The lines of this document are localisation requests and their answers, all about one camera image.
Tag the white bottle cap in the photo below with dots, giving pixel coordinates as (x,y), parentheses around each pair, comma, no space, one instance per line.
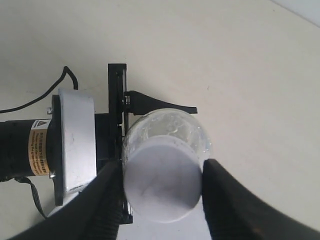
(162,179)

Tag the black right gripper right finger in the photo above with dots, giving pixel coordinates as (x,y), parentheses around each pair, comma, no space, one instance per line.
(232,212)

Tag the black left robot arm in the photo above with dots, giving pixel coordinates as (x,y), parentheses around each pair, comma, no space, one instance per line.
(26,151)

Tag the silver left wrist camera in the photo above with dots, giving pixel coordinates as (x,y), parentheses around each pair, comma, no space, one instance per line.
(79,166)

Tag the clear plastic drink bottle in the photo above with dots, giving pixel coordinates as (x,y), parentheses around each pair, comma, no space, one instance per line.
(168,122)

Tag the white rectangular plastic tray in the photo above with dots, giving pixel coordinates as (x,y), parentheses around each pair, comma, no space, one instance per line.
(191,227)

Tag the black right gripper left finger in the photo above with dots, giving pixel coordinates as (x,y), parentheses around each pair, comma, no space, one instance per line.
(94,214)

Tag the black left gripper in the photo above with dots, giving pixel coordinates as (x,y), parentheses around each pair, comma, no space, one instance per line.
(110,127)

